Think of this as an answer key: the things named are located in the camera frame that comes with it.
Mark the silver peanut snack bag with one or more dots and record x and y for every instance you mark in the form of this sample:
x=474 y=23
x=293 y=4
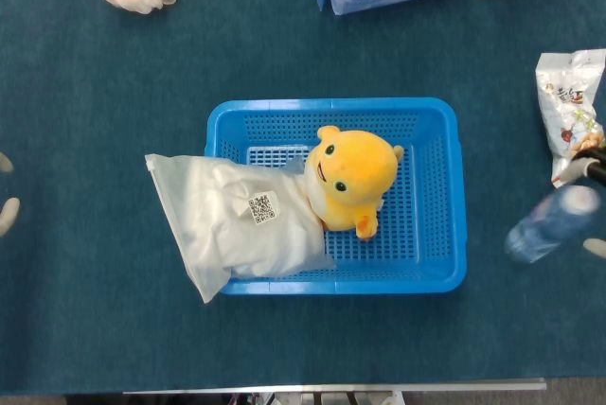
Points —
x=565 y=102

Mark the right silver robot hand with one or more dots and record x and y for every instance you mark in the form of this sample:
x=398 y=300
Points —
x=592 y=163

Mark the blue perforated plastic basket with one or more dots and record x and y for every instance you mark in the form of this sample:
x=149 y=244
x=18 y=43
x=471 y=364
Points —
x=360 y=116

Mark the teal felt table cover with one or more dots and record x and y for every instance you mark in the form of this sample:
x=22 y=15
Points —
x=94 y=93

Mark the silver metal frame bar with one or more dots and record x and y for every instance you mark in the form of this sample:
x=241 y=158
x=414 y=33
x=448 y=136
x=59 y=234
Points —
x=331 y=387

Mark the clear plastic water bottle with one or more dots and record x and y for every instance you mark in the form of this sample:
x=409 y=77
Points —
x=549 y=225

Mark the white garment in zip bag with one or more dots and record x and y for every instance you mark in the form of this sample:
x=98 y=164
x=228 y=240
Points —
x=213 y=220

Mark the yellow plush toy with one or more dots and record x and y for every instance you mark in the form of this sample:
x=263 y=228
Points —
x=352 y=173

